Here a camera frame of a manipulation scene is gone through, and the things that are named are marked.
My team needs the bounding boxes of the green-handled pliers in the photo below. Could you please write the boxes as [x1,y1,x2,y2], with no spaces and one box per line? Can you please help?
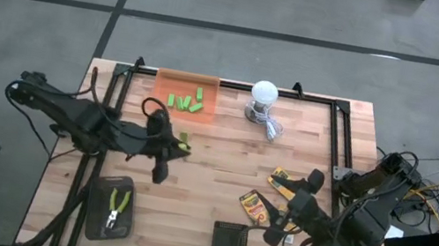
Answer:
[104,186,132,232]
[175,130,196,153]

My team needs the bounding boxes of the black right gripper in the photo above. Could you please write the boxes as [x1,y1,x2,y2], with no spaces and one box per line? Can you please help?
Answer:
[247,160,328,246]

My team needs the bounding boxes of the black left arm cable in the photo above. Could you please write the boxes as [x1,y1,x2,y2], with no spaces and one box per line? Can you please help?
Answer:
[0,52,100,168]

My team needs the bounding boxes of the white bulb lamp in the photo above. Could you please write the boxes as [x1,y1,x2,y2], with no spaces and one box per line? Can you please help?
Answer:
[243,78,281,128]

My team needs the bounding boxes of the white power cable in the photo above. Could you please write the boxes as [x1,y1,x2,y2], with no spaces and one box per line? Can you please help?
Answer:
[243,101,288,145]

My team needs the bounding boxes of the grey mounting bracket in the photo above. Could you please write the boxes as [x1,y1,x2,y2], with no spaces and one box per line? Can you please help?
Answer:
[330,164,350,183]

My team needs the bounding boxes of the black tray left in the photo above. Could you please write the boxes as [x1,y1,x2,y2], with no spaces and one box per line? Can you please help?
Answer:
[82,170,141,246]

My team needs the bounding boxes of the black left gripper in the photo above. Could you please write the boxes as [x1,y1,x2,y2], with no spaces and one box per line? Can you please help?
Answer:
[130,106,197,190]

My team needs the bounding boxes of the yellow cable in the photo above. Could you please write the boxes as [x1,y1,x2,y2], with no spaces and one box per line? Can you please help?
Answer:
[401,175,439,232]

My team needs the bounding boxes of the orange translucent plastic bin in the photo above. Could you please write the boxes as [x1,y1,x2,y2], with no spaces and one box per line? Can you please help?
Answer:
[149,66,222,126]

